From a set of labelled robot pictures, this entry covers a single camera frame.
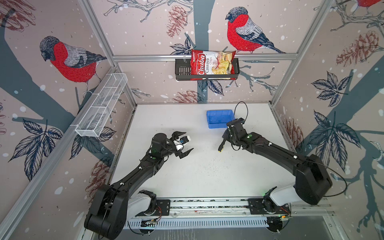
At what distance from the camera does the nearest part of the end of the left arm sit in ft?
2.20

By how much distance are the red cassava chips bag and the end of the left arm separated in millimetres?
404

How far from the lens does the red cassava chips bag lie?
0.87 m
